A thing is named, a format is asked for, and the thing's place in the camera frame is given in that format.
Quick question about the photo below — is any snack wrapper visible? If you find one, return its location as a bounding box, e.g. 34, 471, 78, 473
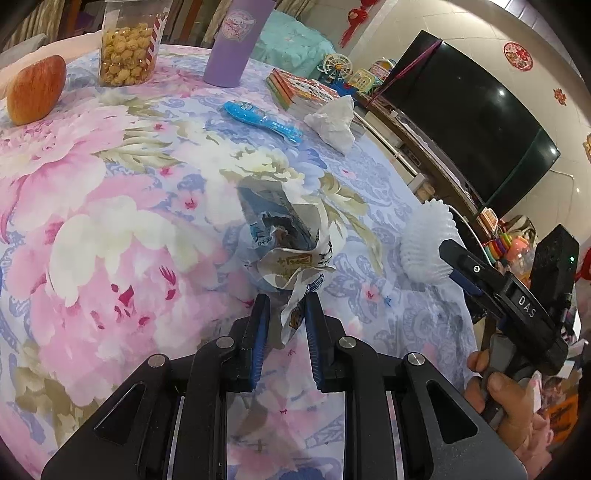
236, 177, 334, 345

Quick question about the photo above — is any right hand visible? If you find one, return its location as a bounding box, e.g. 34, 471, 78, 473
487, 373, 554, 479

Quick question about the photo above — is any black television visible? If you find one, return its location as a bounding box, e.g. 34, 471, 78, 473
378, 31, 560, 216

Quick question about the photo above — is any floral tablecloth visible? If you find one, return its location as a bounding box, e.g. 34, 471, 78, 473
1, 46, 475, 477

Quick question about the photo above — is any crumpled white tissue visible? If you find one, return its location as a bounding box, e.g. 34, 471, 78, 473
304, 95, 355, 155

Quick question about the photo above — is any colourful toy box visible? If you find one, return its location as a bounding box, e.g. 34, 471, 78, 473
346, 58, 397, 94

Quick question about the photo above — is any blue toothbrush package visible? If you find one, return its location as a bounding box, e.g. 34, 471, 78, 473
222, 101, 304, 145

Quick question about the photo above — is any children's car book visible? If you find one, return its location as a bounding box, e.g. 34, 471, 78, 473
266, 68, 339, 120

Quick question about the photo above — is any ferris wheel toy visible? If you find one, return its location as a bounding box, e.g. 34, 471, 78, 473
317, 53, 353, 85

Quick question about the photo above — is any red hanging knot decoration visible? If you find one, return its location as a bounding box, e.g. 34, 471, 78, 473
339, 0, 381, 48

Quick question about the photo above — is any teal covered furniture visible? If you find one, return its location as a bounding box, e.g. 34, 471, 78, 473
250, 10, 335, 78

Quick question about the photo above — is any red apple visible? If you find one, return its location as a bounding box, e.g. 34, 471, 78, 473
6, 55, 66, 126

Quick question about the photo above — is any purple tumbler bottle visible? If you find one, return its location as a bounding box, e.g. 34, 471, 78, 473
204, 0, 276, 88

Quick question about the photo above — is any clear popcorn jar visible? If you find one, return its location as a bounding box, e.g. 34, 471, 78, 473
98, 0, 172, 87

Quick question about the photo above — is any rainbow stacking ring toy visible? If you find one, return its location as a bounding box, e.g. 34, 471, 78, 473
483, 233, 513, 264

